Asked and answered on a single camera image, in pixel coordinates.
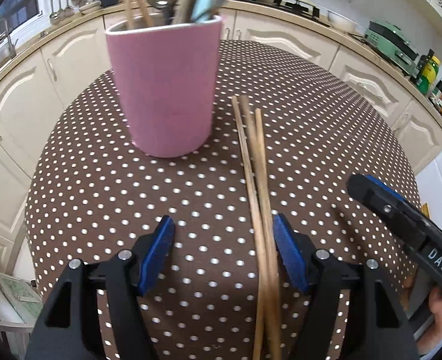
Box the white bowl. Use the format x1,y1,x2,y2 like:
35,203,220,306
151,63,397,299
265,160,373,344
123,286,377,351
326,9,358,32

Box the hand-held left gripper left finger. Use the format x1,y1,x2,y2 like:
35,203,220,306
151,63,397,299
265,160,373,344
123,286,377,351
24,215,176,360

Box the person's right hand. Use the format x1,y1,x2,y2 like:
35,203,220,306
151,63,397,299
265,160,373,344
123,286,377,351
417,287,442,354

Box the green electric grill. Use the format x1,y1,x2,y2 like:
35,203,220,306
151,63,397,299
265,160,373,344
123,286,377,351
363,20,420,74

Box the dark sauce bottle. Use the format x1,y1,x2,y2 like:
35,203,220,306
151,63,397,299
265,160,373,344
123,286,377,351
431,69,442,101

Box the green jar yellow lid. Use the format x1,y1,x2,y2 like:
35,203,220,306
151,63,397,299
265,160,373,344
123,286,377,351
419,55,441,95

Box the black gas stove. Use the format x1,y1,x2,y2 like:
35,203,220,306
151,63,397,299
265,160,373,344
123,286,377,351
230,0,321,19

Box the brown polka dot tablecloth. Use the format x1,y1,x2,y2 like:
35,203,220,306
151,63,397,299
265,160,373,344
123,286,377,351
25,39,422,360

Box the pink utensil holder cup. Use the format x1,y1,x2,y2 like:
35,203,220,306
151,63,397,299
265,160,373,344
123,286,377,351
104,14,223,158

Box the metal faucet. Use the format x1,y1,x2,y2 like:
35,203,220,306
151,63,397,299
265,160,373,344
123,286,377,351
0,17,17,61

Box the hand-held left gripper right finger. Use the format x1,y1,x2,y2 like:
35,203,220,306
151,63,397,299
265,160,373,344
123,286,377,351
272,213,420,360

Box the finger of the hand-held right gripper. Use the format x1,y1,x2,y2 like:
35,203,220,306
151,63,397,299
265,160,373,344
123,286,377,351
346,174,438,253

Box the cream kitchen cabinets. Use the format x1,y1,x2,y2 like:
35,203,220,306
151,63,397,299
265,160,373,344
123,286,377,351
0,0,442,289

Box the green patterned box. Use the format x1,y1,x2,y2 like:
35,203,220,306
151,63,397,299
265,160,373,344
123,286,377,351
0,266,43,325

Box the dark oil bottle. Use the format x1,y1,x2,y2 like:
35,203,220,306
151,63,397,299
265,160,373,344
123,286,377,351
416,49,435,87

